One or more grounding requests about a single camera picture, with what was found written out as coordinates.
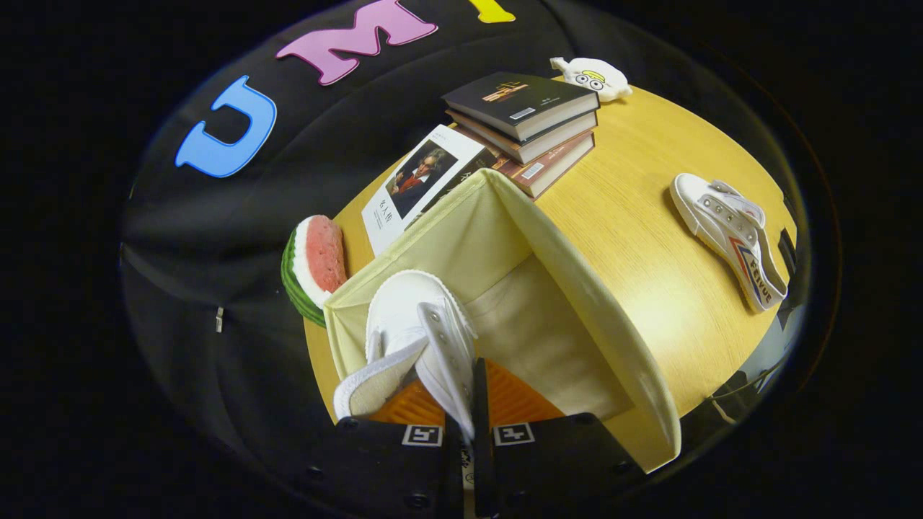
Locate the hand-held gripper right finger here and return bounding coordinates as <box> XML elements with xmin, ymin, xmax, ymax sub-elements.
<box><xmin>470</xmin><ymin>358</ymin><xmax>648</xmax><ymax>518</ymax></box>

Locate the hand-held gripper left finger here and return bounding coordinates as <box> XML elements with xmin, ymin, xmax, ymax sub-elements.
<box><xmin>299</xmin><ymin>389</ymin><xmax>466</xmax><ymax>519</ymax></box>

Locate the white canvas shoe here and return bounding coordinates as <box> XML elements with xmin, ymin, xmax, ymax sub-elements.
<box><xmin>669</xmin><ymin>173</ymin><xmax>789</xmax><ymax>314</ymax></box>
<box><xmin>333</xmin><ymin>270</ymin><xmax>479</xmax><ymax>442</ymax></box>

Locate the beige fabric storage box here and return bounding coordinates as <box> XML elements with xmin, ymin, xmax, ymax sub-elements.
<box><xmin>323</xmin><ymin>168</ymin><xmax>682</xmax><ymax>474</ymax></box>

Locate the watermelon slice toy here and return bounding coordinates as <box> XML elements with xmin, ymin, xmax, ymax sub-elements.
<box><xmin>281</xmin><ymin>215</ymin><xmax>348</xmax><ymax>329</ymax></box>

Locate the white portrait cover book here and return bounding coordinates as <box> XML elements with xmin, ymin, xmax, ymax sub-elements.
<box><xmin>361</xmin><ymin>125</ymin><xmax>498</xmax><ymax>257</ymax></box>

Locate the reddish brown book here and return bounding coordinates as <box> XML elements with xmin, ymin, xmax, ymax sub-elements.
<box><xmin>451</xmin><ymin>126</ymin><xmax>596</xmax><ymax>200</ymax></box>

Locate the dark brown book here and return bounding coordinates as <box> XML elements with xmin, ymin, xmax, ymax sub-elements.
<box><xmin>445</xmin><ymin>108</ymin><xmax>599</xmax><ymax>165</ymax></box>

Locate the black cover book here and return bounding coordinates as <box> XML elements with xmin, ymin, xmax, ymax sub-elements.
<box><xmin>441</xmin><ymin>71</ymin><xmax>601</xmax><ymax>142</ymax></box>

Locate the white plush toy with eyes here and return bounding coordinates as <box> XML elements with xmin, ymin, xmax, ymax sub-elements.
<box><xmin>549</xmin><ymin>57</ymin><xmax>633</xmax><ymax>103</ymax></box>

